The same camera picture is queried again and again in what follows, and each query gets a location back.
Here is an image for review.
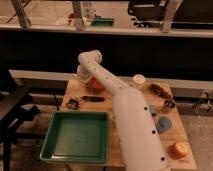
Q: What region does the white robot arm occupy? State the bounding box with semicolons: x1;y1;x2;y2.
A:
77;50;171;171

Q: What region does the dark brown stick object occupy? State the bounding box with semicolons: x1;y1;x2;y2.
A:
82;96;105;102

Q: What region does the white paper cup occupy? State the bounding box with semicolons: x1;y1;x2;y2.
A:
133;74;146;85

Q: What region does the green box on shelf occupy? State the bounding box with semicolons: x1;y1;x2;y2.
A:
91;18;114;26

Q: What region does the green plastic tray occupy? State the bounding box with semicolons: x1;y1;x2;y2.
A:
40;111;109;164

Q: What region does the dark brown grape bunch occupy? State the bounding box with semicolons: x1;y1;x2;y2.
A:
149;84;172;99

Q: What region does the light blue sponge block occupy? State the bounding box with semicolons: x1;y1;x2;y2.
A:
149;105;157;116

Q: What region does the small metal tin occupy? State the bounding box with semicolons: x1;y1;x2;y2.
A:
162;100;175;113

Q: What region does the orange fruit toy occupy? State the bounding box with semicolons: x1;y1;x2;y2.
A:
172;142;189;158

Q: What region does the dark metal ring object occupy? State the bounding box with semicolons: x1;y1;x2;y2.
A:
66;99;79;110

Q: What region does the black chair frame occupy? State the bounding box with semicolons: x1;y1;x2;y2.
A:
0;68;42;171

